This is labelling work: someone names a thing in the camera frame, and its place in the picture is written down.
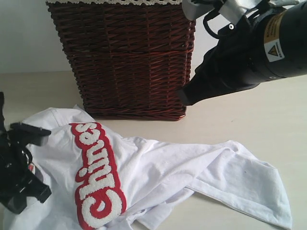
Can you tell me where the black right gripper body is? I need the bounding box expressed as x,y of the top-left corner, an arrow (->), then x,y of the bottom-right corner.
195,16 -> 266,93

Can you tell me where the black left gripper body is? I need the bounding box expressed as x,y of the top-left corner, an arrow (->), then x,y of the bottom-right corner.
0,134 -> 34,193

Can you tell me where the white t-shirt with red logo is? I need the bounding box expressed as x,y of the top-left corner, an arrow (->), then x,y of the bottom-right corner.
3,107 -> 293,230

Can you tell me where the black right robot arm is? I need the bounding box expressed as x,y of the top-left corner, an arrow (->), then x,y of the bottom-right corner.
177,0 -> 307,106

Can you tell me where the dark brown wicker basket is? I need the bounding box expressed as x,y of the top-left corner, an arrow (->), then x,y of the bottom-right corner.
46,0 -> 195,121

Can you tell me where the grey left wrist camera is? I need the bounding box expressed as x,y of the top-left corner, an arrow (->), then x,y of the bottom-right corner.
8,122 -> 51,146

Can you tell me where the black left camera cable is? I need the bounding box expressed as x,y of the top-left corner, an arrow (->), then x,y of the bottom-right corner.
0,92 -> 34,173

